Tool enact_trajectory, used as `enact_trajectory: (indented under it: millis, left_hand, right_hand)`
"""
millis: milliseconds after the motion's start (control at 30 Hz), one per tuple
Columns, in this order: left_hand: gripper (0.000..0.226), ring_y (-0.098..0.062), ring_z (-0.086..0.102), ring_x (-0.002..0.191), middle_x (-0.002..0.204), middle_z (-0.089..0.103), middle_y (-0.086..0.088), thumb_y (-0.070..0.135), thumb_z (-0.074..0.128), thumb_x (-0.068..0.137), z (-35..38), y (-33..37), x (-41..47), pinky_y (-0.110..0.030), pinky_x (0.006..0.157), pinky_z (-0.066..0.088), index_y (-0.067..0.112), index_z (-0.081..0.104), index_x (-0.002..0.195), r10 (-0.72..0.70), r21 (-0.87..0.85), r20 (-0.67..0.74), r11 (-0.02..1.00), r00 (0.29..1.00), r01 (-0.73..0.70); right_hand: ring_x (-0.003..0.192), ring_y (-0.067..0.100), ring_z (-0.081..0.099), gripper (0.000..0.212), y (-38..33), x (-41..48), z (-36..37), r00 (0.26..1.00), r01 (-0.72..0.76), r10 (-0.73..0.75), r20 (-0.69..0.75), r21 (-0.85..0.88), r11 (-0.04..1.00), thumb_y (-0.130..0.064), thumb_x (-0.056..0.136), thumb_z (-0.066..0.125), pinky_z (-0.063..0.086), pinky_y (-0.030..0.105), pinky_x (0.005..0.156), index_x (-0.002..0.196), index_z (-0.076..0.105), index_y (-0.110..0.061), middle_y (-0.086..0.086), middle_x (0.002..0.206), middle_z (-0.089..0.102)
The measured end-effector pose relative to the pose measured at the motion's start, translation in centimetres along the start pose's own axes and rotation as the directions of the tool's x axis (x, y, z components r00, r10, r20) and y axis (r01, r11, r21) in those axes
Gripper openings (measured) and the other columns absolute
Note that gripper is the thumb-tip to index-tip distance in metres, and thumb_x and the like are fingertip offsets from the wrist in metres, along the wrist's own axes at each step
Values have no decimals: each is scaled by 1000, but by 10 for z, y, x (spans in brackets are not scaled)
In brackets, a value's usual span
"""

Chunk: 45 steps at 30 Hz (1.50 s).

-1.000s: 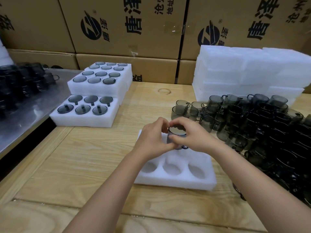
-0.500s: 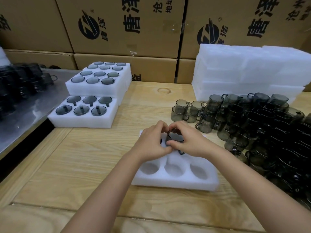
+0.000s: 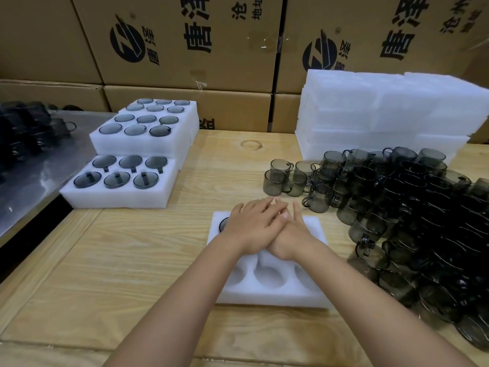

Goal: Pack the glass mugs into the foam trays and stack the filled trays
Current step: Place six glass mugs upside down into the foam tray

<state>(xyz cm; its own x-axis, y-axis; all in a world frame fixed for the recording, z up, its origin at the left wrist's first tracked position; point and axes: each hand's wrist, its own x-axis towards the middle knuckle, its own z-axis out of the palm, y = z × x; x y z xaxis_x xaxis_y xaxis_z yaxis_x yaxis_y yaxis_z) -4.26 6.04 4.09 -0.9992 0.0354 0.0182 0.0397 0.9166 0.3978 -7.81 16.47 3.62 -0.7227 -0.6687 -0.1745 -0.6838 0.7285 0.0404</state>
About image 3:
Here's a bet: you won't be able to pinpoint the person's left hand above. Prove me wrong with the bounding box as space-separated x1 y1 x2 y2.
220 196 290 256

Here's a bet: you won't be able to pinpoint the person's right forearm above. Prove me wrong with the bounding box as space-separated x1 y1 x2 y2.
290 244 476 367

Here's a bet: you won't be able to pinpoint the person's left forearm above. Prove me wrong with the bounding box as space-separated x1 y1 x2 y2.
103 240 249 367

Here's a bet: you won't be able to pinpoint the person's right hand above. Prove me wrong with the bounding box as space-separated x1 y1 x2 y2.
266 201 330 263

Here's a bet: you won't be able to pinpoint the stainless steel table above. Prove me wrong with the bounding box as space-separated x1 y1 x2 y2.
0 110 117 238

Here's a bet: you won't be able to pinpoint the dark mugs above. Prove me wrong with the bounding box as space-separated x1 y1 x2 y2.
0 101 78 176

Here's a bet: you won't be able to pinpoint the stack of white foam trays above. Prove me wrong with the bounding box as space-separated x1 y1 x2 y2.
294 69 489 165

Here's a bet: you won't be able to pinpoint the pile of smoky glass mugs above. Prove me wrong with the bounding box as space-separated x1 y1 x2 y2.
263 147 489 352

